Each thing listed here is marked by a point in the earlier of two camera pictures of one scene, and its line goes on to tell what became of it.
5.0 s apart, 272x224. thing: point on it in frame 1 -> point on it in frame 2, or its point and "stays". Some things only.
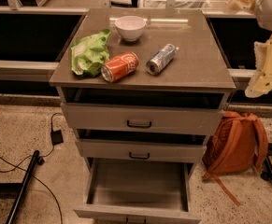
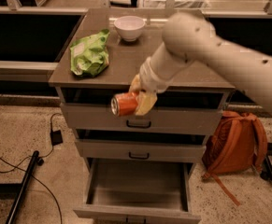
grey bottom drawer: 135,190 stays
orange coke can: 120,66 -> 124,104
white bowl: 130,26 stays
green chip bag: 90,53 stays
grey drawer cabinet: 142,91 stays
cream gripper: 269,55 -> 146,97
